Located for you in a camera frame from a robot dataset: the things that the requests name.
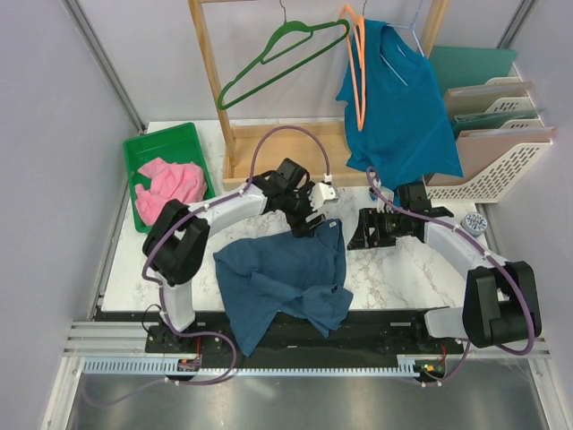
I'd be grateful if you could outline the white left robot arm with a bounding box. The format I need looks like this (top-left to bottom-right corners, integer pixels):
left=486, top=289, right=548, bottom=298
left=141, top=159, right=338, bottom=352

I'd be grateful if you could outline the wooden clothes rack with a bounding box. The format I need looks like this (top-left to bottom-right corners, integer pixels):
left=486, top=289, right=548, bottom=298
left=188, top=1, right=450, bottom=191

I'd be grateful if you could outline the teal folder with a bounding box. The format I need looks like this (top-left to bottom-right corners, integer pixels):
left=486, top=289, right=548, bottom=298
left=429, top=46, right=517, bottom=96

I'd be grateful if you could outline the round blue patterned tin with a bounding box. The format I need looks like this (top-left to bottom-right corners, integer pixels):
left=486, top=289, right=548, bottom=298
left=461, top=212, right=488, bottom=237

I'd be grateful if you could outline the pink cloth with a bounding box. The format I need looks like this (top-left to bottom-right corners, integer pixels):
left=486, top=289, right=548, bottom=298
left=134, top=158, right=208, bottom=226

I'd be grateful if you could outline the aluminium frame post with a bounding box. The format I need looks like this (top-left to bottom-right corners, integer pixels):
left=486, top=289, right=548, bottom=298
left=496, top=0, right=538, bottom=49
left=62, top=0, right=147, bottom=134

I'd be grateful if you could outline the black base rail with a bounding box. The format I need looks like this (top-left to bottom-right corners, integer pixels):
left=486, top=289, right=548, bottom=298
left=95, top=309, right=464, bottom=366

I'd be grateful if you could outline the teal t-shirt on rack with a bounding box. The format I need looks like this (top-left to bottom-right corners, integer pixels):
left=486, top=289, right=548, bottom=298
left=337, top=20, right=463, bottom=189

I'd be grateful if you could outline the dark blue t-shirt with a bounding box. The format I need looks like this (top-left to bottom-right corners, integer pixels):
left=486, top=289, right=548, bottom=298
left=213, top=219, right=354, bottom=356

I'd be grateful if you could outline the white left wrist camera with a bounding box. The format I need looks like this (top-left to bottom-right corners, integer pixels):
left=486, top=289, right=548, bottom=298
left=309, top=182, right=339, bottom=210

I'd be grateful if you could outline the pink folder front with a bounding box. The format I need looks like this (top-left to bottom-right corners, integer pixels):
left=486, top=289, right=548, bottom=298
left=428, top=126, right=556, bottom=186

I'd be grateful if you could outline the beige folder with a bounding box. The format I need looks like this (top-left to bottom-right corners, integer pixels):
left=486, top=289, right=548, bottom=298
left=443, top=81, right=534, bottom=119

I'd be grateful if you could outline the aluminium frame post left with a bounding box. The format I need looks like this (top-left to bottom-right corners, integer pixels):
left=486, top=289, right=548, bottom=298
left=62, top=0, right=147, bottom=134

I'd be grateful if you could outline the green plastic tray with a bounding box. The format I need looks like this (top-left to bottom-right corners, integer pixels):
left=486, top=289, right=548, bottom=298
left=124, top=123, right=216, bottom=234

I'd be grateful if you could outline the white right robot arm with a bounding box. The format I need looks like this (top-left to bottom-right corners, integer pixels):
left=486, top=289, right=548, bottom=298
left=347, top=182, right=542, bottom=356

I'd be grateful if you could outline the white perforated file organizer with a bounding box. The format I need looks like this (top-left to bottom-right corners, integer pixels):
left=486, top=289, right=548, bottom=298
left=424, top=77, right=553, bottom=203

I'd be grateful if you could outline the orange plastic hanger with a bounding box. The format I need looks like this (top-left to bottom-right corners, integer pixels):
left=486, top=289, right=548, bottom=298
left=340, top=4, right=366, bottom=132

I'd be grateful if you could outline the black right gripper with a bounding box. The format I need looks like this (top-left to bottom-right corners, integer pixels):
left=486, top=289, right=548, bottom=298
left=346, top=207, right=409, bottom=250

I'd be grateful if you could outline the white slotted cable duct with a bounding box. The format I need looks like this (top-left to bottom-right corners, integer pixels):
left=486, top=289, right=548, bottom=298
left=82, top=357, right=422, bottom=378

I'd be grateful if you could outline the green plastic hanger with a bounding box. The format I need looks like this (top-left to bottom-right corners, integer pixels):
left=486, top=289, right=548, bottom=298
left=217, top=1, right=350, bottom=111

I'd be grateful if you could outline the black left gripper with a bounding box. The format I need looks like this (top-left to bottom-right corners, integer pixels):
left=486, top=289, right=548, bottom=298
left=281, top=183, right=326, bottom=239

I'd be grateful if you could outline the light blue wire hanger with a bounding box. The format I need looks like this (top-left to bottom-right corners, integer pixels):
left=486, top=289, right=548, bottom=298
left=381, top=0, right=425, bottom=87

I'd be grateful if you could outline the aluminium frame post right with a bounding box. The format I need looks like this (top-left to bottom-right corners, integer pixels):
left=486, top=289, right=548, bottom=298
left=496, top=0, right=538, bottom=49

